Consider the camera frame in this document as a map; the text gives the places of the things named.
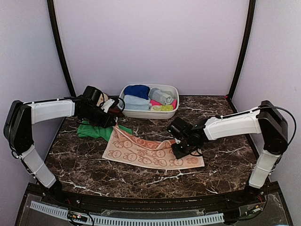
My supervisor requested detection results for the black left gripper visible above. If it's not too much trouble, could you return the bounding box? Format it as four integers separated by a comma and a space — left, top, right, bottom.
82, 105, 116, 129

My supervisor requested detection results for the orange bunny pattern towel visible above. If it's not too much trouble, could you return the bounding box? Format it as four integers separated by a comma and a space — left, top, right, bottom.
102, 126, 205, 170

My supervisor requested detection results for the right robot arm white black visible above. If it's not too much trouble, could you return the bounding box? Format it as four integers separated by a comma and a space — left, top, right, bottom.
167, 100, 293, 204

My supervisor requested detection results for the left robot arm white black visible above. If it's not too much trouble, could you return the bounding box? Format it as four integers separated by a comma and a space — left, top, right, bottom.
3, 86, 119, 205

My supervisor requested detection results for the round beige embroidered cloth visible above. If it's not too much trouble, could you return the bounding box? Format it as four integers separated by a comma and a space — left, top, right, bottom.
98, 93, 109, 104

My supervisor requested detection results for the green microfibre towel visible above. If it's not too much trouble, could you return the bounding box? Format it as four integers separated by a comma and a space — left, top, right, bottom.
77, 120, 133, 142

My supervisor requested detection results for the brown towel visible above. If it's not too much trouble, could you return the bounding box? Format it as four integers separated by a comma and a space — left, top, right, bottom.
108, 107, 124, 118

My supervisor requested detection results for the pink rolled towel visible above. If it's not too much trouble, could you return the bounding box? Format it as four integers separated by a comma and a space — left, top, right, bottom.
150, 99, 177, 109

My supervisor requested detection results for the yellow green rolled towel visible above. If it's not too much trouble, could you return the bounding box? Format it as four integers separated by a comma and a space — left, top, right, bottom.
150, 105, 174, 112

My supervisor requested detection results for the light blue rolled towel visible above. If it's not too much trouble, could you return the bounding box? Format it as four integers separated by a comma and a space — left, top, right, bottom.
123, 95, 151, 111

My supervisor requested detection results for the grey rolled towel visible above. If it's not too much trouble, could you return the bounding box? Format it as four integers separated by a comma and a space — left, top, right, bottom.
149, 88, 174, 105

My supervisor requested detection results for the grey plastic basin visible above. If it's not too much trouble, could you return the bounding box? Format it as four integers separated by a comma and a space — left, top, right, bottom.
122, 84, 180, 120

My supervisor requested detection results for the dark blue rolled towel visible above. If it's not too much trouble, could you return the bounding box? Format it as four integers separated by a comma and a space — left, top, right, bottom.
123, 85, 150, 99

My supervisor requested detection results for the small electronics board with leds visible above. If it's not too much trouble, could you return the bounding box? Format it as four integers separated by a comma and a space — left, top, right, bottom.
67, 211, 88, 223

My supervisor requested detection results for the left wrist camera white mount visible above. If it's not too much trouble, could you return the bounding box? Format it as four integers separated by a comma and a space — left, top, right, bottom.
100, 98, 119, 113

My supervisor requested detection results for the black front table rail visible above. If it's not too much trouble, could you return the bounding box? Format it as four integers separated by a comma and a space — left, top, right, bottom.
22, 182, 283, 213

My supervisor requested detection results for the white slotted cable duct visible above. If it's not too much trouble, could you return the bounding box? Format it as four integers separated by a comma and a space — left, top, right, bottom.
29, 201, 225, 226

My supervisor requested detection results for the left black frame post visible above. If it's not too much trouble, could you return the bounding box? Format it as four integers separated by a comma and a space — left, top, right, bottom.
47, 0, 76, 97

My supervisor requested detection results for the black frame post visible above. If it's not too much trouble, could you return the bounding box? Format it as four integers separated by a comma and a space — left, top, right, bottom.
227, 0, 256, 102
47, 0, 76, 97

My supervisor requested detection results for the right black frame post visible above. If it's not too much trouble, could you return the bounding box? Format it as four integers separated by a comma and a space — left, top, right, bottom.
227, 0, 256, 102

